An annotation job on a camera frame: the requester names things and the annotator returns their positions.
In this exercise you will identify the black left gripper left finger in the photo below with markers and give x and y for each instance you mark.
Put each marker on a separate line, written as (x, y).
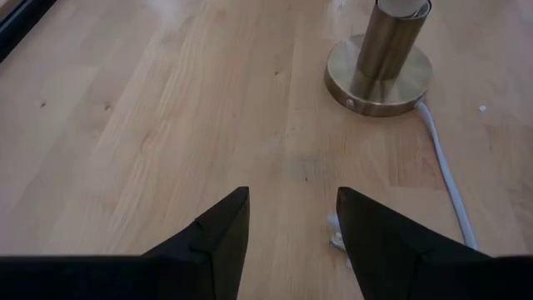
(187, 266)

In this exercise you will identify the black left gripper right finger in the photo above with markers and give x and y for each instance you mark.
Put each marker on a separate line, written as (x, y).
(416, 271)

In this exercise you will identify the brass lamp socket base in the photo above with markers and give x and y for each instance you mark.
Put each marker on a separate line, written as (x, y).
(383, 50)

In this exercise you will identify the clear plastic bag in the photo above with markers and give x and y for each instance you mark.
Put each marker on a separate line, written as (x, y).
(335, 239)

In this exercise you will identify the black aluminium station frame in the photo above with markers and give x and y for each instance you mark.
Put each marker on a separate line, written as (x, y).
(16, 25)

